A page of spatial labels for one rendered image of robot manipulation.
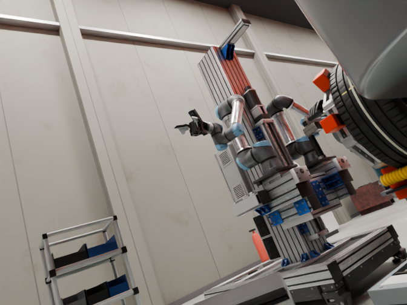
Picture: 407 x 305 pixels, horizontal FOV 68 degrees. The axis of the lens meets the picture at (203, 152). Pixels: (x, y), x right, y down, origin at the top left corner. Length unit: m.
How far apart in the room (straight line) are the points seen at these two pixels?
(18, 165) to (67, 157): 0.61
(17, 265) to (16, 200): 0.77
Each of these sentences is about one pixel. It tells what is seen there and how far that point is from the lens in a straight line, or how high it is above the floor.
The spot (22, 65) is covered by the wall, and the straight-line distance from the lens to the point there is 5.49.
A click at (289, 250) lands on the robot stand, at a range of 2.33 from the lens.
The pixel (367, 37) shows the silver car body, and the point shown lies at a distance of 0.88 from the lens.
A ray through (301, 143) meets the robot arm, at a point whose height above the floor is 0.99.
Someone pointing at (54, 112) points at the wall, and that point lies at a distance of 5.05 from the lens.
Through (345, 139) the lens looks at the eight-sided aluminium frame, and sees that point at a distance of 1.65.
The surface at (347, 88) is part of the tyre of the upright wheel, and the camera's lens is 1.60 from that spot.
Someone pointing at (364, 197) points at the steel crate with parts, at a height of 0.35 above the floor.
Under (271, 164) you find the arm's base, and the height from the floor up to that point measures 0.87.
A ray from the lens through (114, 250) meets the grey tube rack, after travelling 2.37.
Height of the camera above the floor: 0.51
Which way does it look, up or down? 17 degrees up
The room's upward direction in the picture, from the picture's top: 22 degrees counter-clockwise
